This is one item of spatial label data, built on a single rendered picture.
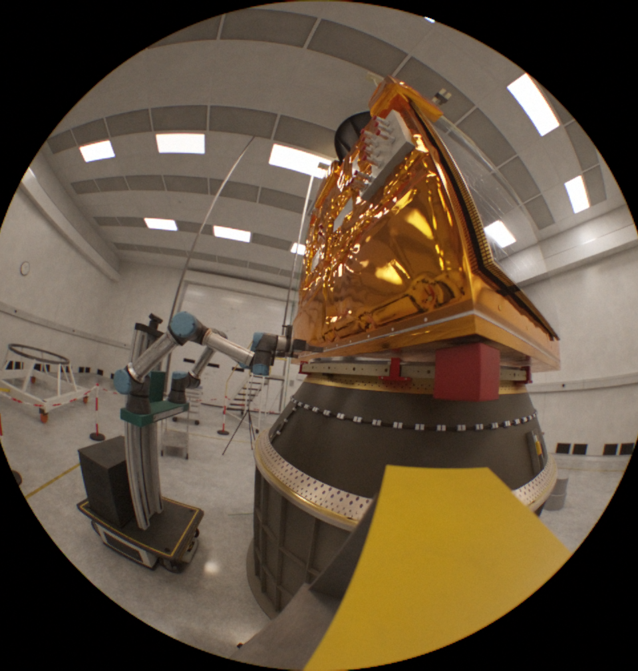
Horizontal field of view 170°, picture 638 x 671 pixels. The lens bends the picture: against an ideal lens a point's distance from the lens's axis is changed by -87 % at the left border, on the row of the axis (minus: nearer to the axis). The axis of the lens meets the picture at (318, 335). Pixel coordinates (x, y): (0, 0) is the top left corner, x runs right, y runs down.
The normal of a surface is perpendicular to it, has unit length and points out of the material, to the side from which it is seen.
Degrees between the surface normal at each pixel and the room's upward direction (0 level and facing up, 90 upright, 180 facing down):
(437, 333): 90
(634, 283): 90
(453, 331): 90
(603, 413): 90
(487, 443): 62
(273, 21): 180
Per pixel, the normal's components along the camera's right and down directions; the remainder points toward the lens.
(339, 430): -0.55, -0.65
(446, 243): -0.30, -0.26
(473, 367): -0.94, -0.17
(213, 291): 0.35, -0.15
